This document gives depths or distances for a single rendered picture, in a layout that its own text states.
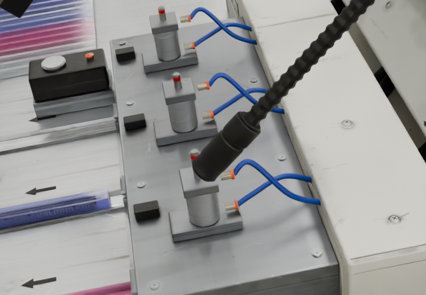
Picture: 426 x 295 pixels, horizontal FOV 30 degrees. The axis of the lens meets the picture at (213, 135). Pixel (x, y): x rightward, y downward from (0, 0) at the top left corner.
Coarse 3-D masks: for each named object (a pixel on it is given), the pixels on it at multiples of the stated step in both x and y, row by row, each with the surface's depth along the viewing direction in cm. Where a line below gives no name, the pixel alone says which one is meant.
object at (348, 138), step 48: (240, 0) 78; (288, 0) 76; (288, 48) 70; (336, 48) 69; (288, 96) 64; (336, 96) 63; (384, 96) 62; (336, 144) 59; (384, 144) 58; (336, 192) 55; (384, 192) 54; (336, 240) 52; (384, 240) 51; (384, 288) 51
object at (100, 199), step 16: (96, 192) 68; (0, 208) 68; (16, 208) 67; (32, 208) 67; (48, 208) 67; (64, 208) 67; (80, 208) 67; (96, 208) 68; (0, 224) 67; (16, 224) 67
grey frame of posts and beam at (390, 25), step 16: (384, 0) 70; (400, 0) 68; (416, 0) 67; (368, 16) 71; (384, 16) 69; (400, 16) 67; (416, 16) 66; (368, 32) 70; (384, 32) 68; (400, 32) 66; (416, 32) 65; (384, 48) 67; (400, 48) 66; (416, 48) 64; (384, 64) 66; (400, 64) 65; (416, 64) 63; (400, 80) 64; (416, 80) 62; (416, 96) 61; (416, 112) 61
